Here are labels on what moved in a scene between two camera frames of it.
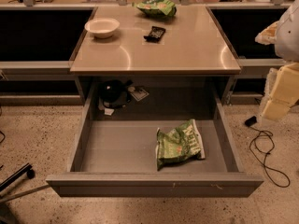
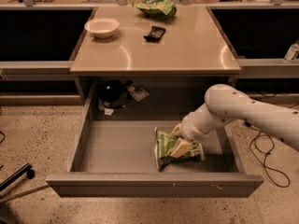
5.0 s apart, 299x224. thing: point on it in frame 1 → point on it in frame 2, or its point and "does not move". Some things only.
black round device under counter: x=112 y=91 does not move
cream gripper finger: x=268 y=35 → x=177 y=132
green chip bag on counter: x=157 y=7 does not move
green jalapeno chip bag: x=178 y=145 does not move
